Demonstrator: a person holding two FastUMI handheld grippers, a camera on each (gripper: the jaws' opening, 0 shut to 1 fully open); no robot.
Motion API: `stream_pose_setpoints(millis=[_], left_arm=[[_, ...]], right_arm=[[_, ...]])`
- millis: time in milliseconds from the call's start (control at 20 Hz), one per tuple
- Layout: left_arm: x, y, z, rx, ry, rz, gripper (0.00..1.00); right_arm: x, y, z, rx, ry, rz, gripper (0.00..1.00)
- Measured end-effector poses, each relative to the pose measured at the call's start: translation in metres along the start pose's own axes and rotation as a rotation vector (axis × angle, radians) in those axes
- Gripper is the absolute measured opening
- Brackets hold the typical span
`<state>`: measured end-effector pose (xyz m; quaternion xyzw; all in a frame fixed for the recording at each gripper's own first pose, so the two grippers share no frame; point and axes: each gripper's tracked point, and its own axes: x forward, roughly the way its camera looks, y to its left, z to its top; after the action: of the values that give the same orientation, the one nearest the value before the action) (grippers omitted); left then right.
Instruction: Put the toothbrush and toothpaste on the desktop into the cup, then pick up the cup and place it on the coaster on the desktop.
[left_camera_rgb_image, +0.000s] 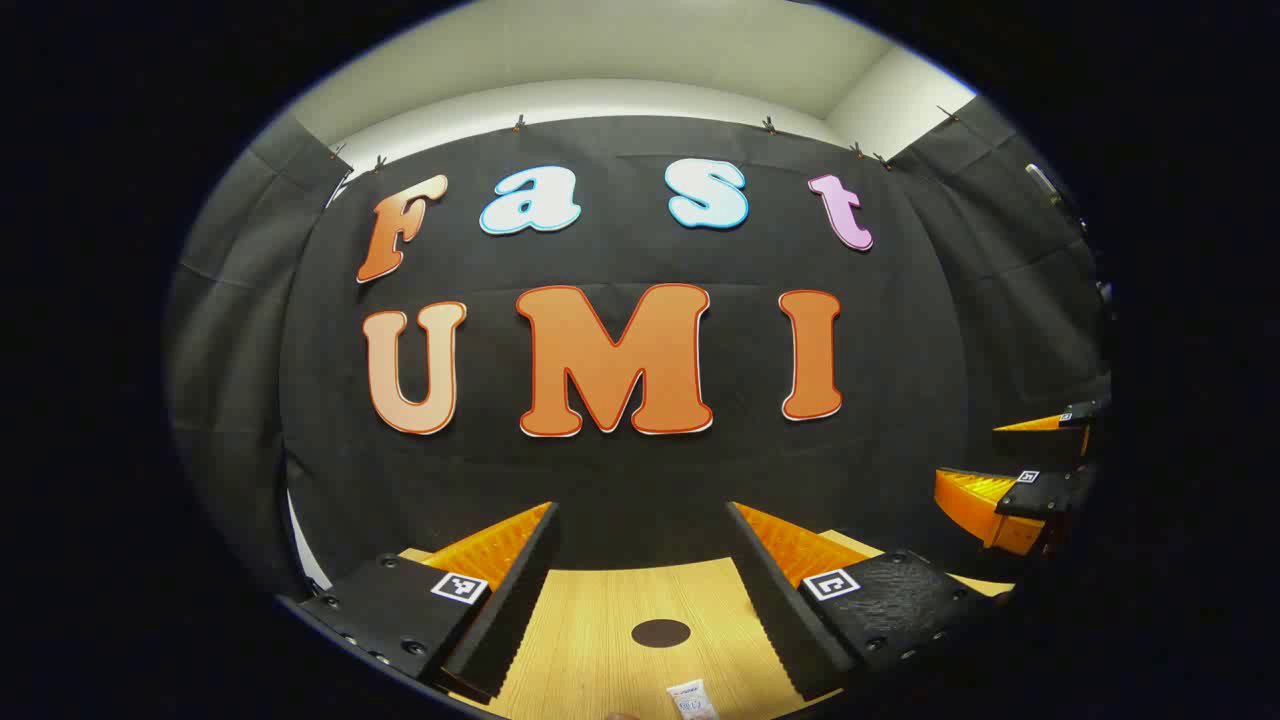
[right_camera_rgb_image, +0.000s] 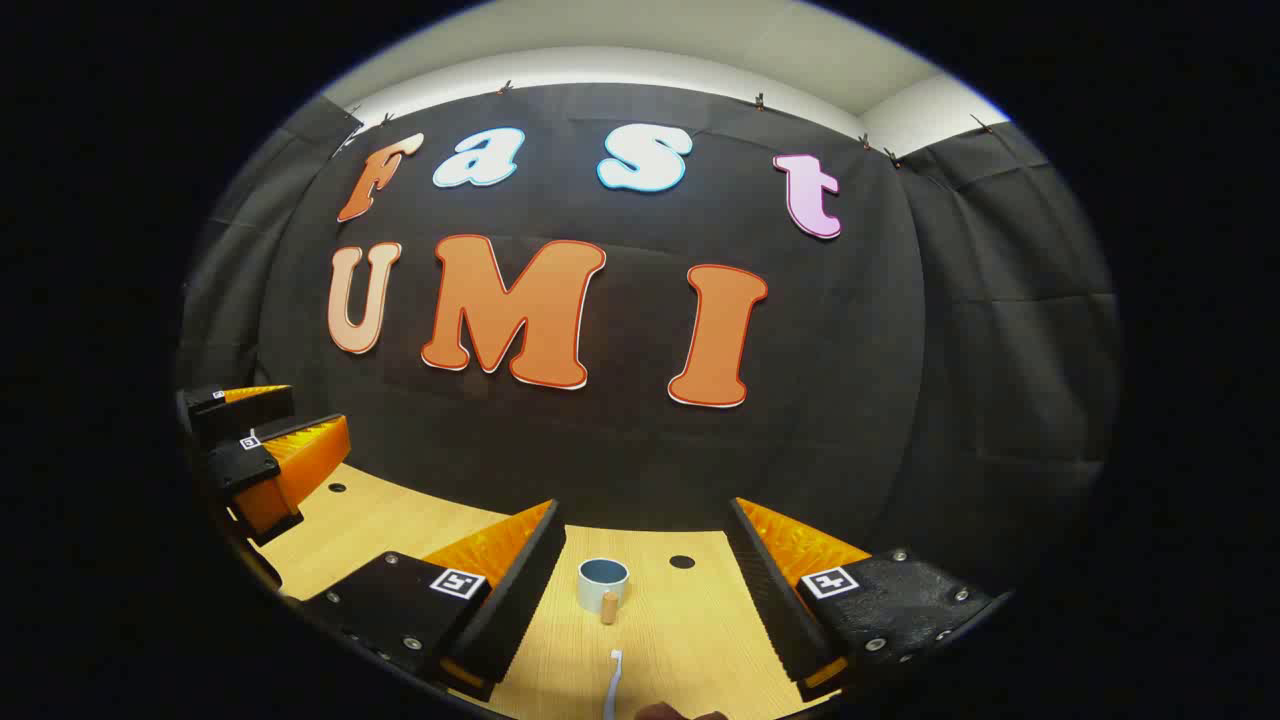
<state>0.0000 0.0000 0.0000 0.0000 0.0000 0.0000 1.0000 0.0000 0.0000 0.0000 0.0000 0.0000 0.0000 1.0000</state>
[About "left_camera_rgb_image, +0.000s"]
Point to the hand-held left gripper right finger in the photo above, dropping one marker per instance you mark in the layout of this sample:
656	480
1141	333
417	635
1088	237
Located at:
775	600

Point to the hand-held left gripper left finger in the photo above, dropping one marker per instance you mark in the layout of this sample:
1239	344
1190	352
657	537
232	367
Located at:
510	600

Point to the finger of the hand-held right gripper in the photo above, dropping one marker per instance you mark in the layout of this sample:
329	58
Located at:
1045	440
1040	495

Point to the dark round coaster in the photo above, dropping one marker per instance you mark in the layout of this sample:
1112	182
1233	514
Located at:
661	633

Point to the white toothpaste tube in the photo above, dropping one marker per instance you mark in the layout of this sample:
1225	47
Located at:
692	702

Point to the wooden desktop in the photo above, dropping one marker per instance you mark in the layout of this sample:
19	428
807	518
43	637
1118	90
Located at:
600	640

